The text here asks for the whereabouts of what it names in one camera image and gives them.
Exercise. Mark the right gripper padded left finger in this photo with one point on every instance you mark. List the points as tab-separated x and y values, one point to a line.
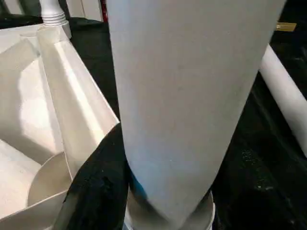
100	191

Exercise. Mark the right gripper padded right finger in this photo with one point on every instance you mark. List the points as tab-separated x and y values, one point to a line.
259	206

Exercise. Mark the white plastic table top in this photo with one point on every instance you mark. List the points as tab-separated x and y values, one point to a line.
48	96

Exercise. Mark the white plastic table leg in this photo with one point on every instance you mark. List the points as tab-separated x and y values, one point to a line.
288	91
192	96
53	12

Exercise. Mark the black plastic mat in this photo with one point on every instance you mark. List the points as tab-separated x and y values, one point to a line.
259	143

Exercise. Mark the small red bottle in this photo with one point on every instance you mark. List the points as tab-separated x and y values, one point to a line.
103	10

